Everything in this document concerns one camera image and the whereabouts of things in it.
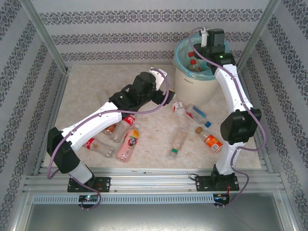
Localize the pink drink plastic bottle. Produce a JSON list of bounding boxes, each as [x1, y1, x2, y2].
[[115, 124, 141, 163]]

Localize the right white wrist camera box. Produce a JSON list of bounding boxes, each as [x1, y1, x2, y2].
[[200, 27, 208, 48]]

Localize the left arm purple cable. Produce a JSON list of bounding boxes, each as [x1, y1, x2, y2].
[[47, 68, 172, 210]]

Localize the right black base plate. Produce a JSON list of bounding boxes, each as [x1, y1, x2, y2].
[[195, 175, 240, 193]]

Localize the cream plastic waste bin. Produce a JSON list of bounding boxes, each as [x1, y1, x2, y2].
[[173, 64, 218, 106]]

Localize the left aluminium side rail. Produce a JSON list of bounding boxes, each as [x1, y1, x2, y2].
[[33, 69, 70, 175]]

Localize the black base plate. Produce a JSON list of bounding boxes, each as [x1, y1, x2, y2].
[[67, 177, 111, 193], [195, 175, 240, 193]]

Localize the clear bottle white cap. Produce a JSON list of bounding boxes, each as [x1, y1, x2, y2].
[[171, 101, 190, 134]]

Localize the turquoise plastic bin liner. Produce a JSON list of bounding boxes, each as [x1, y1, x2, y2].
[[173, 38, 233, 81]]

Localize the aluminium side rail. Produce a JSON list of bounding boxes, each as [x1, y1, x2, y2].
[[33, 69, 70, 175], [237, 69, 274, 173]]

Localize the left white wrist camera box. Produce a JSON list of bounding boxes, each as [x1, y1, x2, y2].
[[148, 67, 167, 91]]

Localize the aluminium frame post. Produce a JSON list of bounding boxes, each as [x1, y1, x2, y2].
[[235, 0, 281, 70], [20, 0, 69, 73]]

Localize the right small controller board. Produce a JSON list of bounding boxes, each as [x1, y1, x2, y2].
[[213, 192, 231, 205]]

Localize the left small controller board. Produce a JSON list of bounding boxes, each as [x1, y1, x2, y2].
[[78, 194, 99, 203]]

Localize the aluminium mounting rail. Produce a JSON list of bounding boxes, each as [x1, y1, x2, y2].
[[23, 168, 286, 193]]

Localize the clear bottle green cap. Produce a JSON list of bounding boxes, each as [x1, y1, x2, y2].
[[167, 128, 189, 161]]

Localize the right aluminium frame post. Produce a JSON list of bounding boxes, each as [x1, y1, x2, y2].
[[235, 0, 281, 70]]

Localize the orange label bottle tan cap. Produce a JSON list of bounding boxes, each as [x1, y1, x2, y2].
[[194, 127, 223, 154]]

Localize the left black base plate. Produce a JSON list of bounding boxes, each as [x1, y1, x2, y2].
[[67, 177, 111, 193]]

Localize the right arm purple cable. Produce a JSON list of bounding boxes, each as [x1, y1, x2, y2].
[[188, 26, 267, 207]]

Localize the grey metal sheet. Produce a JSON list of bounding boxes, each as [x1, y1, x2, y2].
[[24, 203, 284, 231]]

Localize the right aluminium side rail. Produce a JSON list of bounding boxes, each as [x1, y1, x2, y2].
[[237, 69, 274, 173]]

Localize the clear bottle blue cap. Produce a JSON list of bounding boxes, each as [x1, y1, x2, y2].
[[185, 103, 212, 128]]

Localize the brown tea plastic bottle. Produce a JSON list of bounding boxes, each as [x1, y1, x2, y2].
[[103, 123, 118, 136]]

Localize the small controller board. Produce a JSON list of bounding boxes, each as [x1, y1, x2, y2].
[[213, 192, 231, 205], [78, 194, 99, 203]]

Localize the clear cola bottle red label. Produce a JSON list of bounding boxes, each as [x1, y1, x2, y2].
[[111, 115, 136, 144]]

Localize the slotted grey cable duct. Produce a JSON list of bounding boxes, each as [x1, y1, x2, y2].
[[32, 194, 215, 205]]

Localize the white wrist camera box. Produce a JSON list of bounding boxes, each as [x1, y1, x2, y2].
[[200, 27, 208, 48], [148, 67, 167, 91]]

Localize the left aluminium frame post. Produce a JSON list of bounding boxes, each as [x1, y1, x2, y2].
[[20, 0, 69, 73]]

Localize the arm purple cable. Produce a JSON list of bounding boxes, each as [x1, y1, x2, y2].
[[47, 68, 172, 210], [188, 26, 267, 207]]

